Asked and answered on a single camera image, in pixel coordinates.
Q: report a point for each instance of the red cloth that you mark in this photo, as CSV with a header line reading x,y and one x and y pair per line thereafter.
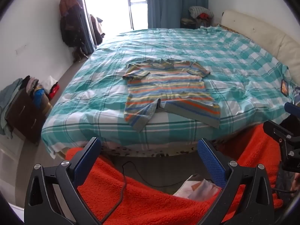
x,y
54,91

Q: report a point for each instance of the grey-green cloth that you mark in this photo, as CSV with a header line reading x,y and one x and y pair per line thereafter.
x,y
8,98

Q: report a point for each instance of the white bag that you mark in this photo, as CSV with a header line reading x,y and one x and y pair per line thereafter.
x,y
49,82

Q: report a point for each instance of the grey door curtain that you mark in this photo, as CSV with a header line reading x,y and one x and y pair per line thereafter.
x,y
85,28

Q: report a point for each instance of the dark nightstand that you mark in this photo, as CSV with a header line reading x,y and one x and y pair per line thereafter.
x,y
189,23

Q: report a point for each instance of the pile of striped clothes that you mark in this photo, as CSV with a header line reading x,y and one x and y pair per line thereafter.
x,y
200,13

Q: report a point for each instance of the hanging brown clothes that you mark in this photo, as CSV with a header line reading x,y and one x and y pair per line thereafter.
x,y
70,28

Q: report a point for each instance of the white papers on floor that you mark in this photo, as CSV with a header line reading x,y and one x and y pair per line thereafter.
x,y
199,188

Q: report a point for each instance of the smartphone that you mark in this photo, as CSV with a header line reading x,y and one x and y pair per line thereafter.
x,y
284,88

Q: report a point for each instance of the orange fleece garment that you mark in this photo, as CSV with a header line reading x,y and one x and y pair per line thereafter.
x,y
145,204

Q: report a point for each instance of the bed with teal plaid cover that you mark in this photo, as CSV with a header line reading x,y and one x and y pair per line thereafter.
x,y
222,49

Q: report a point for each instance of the brown dresser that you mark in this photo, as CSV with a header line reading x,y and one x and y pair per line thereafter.
x,y
23,117

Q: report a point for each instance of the blue curtain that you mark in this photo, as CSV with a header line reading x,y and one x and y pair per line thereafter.
x,y
175,4

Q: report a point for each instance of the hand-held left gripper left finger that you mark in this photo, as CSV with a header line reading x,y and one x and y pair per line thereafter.
x,y
88,159

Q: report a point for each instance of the stack of folded clothes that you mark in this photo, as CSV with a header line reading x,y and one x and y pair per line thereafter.
x,y
35,91

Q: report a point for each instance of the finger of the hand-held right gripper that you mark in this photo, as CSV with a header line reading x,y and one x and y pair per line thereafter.
x,y
291,109
276,129

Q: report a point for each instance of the striped knit sweater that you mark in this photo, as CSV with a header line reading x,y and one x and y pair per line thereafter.
x,y
164,86

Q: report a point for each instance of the cream padded headboard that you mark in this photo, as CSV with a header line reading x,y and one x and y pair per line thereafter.
x,y
257,32

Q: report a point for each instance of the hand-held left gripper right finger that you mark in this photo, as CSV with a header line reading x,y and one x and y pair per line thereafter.
x,y
211,164

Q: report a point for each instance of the leopard print mattress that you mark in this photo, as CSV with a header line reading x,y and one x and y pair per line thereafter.
x,y
140,151

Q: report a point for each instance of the tripod stand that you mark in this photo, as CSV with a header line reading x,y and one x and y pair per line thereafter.
x,y
129,9

